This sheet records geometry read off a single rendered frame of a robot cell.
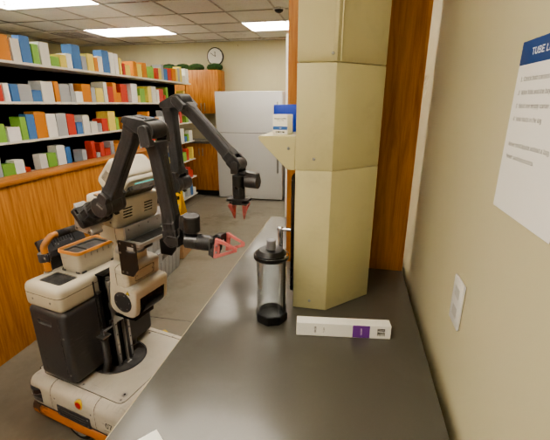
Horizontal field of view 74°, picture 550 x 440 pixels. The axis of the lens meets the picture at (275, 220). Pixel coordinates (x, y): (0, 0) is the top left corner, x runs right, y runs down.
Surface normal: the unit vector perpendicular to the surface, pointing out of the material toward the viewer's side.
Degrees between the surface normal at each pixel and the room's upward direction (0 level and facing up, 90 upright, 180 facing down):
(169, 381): 0
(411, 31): 90
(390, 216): 90
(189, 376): 0
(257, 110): 90
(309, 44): 90
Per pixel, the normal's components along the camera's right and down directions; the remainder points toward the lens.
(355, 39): 0.54, 0.25
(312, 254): -0.21, 0.30
